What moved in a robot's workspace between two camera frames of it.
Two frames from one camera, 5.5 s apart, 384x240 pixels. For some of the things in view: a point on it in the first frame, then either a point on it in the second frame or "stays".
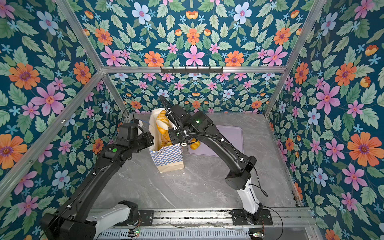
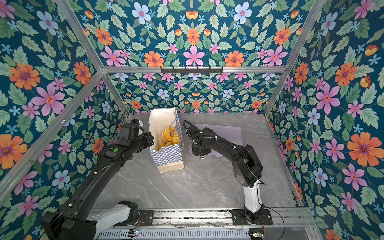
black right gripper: (173, 139) → (195, 152)
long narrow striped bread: (162, 144) stays
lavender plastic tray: (234, 133) stays
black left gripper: (149, 138) stays
